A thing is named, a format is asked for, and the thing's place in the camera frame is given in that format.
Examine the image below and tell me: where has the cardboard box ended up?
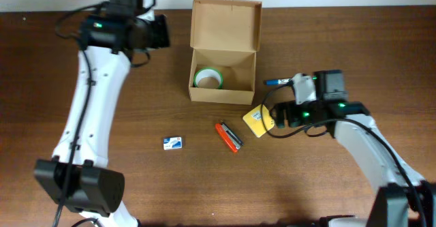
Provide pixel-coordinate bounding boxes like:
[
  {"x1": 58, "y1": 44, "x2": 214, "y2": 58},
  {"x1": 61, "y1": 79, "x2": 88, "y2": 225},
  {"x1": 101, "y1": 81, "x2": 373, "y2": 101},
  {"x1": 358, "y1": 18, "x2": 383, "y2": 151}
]
[{"x1": 188, "y1": 0, "x2": 262, "y2": 105}]

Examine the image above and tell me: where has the green tape roll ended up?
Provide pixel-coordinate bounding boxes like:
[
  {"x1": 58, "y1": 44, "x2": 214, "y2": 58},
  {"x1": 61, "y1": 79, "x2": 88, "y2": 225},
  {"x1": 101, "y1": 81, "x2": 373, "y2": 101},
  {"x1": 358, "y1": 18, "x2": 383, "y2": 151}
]
[{"x1": 193, "y1": 67, "x2": 223, "y2": 89}]

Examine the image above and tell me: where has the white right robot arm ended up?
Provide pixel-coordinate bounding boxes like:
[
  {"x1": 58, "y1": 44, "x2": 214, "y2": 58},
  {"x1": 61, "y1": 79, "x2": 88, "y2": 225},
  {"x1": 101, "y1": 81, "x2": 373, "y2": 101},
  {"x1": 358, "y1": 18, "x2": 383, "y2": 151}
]
[{"x1": 272, "y1": 70, "x2": 435, "y2": 226}]

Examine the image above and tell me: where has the yellow sticky note pad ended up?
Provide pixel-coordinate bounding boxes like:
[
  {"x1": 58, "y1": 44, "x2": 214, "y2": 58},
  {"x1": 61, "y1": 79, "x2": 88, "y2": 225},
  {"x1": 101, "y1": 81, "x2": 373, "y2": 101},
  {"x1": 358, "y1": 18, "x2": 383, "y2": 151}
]
[{"x1": 243, "y1": 104, "x2": 275, "y2": 138}]

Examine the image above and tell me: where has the blue white marker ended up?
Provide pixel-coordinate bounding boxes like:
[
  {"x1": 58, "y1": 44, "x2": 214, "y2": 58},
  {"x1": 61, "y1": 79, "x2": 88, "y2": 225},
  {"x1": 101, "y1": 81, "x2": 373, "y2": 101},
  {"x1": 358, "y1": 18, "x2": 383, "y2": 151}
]
[{"x1": 264, "y1": 78, "x2": 293, "y2": 86}]

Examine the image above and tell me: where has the blue white staples box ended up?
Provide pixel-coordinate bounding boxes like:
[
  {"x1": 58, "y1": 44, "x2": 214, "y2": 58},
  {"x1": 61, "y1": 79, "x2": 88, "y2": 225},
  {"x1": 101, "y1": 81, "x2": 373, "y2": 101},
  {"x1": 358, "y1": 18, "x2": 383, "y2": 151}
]
[{"x1": 163, "y1": 136, "x2": 183, "y2": 151}]

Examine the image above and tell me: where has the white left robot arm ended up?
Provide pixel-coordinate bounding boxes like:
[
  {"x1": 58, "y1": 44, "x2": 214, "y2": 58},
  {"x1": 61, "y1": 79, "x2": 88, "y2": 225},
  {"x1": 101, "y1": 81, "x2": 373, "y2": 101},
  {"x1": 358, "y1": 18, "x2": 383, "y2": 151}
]
[{"x1": 33, "y1": 0, "x2": 170, "y2": 226}]

